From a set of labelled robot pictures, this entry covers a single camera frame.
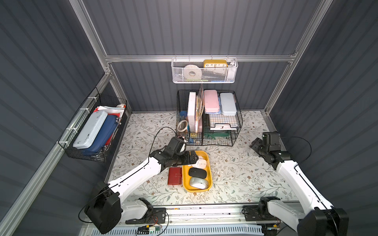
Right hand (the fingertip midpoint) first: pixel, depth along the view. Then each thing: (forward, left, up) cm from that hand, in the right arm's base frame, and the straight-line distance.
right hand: (259, 148), depth 83 cm
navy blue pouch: (+2, +78, +19) cm, 80 cm away
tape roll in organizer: (+25, +46, -10) cm, 54 cm away
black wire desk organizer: (+21, +28, +3) cm, 35 cm away
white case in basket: (-4, +84, +22) cm, 87 cm away
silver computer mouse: (-15, +35, -13) cm, 40 cm away
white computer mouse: (+1, +33, -12) cm, 36 cm away
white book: (+18, +39, +12) cm, 44 cm away
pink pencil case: (+27, +27, +12) cm, 40 cm away
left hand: (-7, +38, 0) cm, 39 cm away
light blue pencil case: (+28, +15, +8) cm, 33 cm away
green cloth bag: (+11, +25, -3) cm, 28 cm away
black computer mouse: (-10, +35, -12) cm, 38 cm away
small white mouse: (-5, +34, -9) cm, 35 cm away
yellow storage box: (-12, +42, -12) cm, 45 cm away
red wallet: (-12, +49, -11) cm, 51 cm away
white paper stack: (+14, +20, +3) cm, 24 cm away
